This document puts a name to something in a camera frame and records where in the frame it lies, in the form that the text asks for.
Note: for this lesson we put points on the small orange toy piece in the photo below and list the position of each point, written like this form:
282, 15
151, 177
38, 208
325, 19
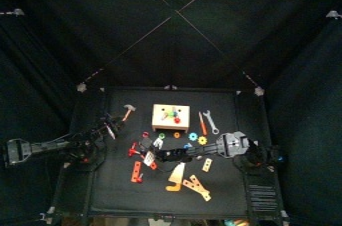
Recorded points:
153, 165

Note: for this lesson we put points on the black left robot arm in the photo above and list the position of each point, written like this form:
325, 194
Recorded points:
40, 146

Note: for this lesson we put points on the green toy nut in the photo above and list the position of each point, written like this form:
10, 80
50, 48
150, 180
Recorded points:
162, 135

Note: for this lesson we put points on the red toy nut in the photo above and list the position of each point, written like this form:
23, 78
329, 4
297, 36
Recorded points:
146, 134

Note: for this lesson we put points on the long wooden perforated strip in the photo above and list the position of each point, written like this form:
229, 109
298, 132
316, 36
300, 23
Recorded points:
195, 186
201, 187

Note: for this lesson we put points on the grey frame clamp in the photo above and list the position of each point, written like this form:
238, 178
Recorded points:
259, 91
82, 87
18, 12
170, 87
333, 14

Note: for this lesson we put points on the grey toy wrench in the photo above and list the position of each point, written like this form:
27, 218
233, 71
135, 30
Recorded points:
210, 122

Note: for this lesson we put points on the blue toy gear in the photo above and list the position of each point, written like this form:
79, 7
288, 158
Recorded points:
193, 136

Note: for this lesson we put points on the short wooden perforated plate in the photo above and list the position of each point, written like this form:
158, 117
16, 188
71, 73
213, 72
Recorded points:
207, 165

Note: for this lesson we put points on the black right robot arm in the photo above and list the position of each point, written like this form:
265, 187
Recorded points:
231, 145

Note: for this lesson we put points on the small red toy screw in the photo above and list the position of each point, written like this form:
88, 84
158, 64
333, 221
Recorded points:
139, 179

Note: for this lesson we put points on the small blue toy piece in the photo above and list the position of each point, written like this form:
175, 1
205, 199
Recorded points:
187, 145

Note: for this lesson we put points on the orange toy screwdriver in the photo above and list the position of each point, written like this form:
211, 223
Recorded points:
202, 124

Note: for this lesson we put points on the yellow toy gear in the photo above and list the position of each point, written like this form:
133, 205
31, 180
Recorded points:
202, 140

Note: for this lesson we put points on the wooden toy tool box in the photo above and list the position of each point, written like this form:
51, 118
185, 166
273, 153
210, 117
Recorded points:
170, 119

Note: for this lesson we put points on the wooden toy saw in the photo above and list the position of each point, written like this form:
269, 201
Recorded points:
177, 177

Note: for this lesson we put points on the orange toy nut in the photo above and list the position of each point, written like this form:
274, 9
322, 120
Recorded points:
177, 134

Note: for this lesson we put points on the orange perforated toy strip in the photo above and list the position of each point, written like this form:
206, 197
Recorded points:
137, 171

